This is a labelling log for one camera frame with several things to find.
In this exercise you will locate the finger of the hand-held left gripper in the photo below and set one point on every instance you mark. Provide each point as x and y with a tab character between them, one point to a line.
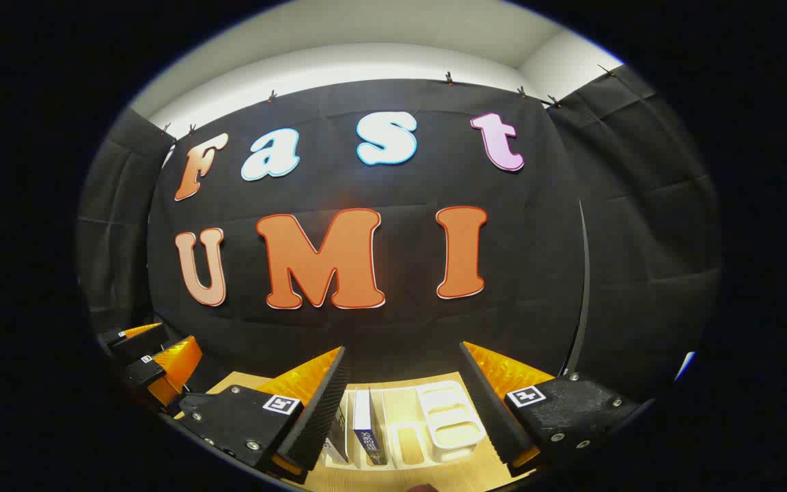
137	342
144	372

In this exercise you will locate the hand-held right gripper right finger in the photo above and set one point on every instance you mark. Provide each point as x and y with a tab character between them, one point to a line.
489	410

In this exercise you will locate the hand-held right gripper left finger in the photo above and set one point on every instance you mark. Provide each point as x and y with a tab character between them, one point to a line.
318	417

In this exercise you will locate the white bookshelf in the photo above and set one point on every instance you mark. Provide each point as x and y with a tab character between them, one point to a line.
448	417

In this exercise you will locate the blue book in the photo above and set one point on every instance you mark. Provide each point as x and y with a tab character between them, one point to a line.
366	441

